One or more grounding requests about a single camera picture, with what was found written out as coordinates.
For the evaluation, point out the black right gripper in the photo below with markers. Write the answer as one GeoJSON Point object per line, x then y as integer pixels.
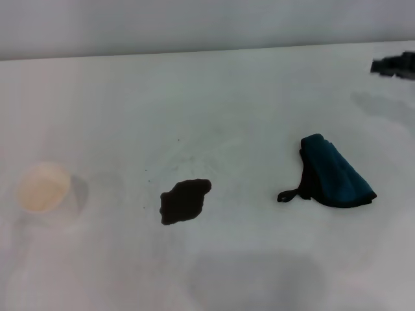
{"type": "Point", "coordinates": [405, 64]}

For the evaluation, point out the blue rag with black loop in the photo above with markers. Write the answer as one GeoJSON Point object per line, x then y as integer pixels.
{"type": "Point", "coordinates": [337, 175]}

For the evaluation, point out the white paper cup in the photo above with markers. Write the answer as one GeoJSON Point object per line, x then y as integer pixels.
{"type": "Point", "coordinates": [42, 188]}

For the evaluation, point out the black water stain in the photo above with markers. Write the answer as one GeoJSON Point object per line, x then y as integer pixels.
{"type": "Point", "coordinates": [181, 202]}

